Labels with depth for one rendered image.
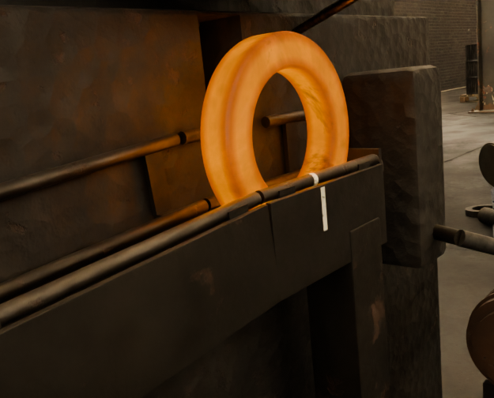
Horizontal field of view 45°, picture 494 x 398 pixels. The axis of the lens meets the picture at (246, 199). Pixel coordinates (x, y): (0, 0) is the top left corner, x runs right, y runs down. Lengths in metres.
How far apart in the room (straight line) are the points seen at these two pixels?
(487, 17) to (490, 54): 0.52
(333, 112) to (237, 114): 0.14
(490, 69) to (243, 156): 8.99
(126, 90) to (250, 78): 0.10
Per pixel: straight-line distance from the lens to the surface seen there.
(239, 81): 0.49
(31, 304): 0.36
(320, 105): 0.60
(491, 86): 9.44
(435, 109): 0.75
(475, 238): 0.74
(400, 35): 0.91
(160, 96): 0.53
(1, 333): 0.35
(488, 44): 9.44
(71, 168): 0.46
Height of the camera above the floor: 0.80
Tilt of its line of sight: 11 degrees down
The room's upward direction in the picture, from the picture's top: 6 degrees counter-clockwise
